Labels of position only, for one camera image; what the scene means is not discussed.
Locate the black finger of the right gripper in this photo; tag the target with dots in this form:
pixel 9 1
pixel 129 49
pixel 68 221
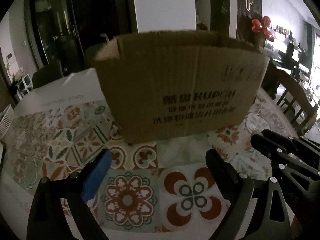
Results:
pixel 287 136

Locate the red balloon dog sculpture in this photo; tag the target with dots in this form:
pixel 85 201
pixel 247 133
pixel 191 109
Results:
pixel 263 27

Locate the dark glass door cabinet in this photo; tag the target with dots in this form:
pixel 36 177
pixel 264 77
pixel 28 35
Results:
pixel 61 31

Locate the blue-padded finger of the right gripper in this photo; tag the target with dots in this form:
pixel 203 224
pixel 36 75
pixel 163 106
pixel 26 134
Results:
pixel 270 147

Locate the brown cardboard box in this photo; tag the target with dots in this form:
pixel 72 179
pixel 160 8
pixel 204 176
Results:
pixel 168 84

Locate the dark wooden dining chair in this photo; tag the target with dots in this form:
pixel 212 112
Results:
pixel 293 100

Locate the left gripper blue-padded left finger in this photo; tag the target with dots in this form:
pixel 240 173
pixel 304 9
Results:
pixel 47 219

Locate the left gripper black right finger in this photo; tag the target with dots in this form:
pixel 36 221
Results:
pixel 270 219

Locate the patterned floral tablecloth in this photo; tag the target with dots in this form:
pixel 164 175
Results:
pixel 161 187

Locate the black chair behind table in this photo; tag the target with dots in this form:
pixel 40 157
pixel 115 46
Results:
pixel 47 74

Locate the white storage basket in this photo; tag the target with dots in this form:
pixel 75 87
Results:
pixel 7 117

